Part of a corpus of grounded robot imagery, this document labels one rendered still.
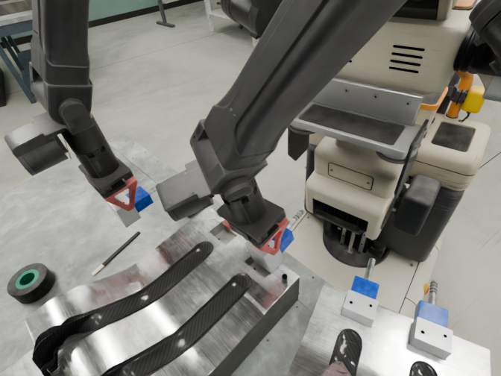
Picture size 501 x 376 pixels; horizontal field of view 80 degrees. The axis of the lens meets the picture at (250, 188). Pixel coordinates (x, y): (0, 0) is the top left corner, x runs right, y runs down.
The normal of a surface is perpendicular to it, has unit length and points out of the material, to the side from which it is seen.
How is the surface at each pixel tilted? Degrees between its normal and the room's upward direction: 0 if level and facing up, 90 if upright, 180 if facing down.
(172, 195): 36
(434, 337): 0
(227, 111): 74
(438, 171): 90
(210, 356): 4
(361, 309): 0
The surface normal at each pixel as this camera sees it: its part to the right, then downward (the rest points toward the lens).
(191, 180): -0.07, -0.21
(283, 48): -0.80, 0.23
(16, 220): -0.09, -0.72
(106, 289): 0.25, -0.89
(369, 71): -0.58, 0.69
